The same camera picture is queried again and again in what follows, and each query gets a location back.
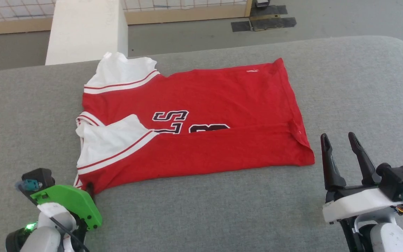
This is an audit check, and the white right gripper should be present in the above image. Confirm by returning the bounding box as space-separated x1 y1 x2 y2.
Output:
320 132 403 224

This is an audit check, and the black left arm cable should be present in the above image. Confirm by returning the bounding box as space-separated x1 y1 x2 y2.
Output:
49 216 91 252

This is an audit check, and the wooden panel frame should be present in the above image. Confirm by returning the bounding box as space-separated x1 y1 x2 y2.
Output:
0 0 254 36

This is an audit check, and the red and white jersey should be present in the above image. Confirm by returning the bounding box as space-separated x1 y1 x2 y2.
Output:
73 52 316 195

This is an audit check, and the white pillar block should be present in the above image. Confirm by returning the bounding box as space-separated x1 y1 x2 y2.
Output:
45 0 128 66

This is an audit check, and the small black floor patch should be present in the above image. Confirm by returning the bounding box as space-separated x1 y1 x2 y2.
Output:
231 21 252 32

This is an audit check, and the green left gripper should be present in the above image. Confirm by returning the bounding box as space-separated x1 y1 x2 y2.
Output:
30 181 103 231

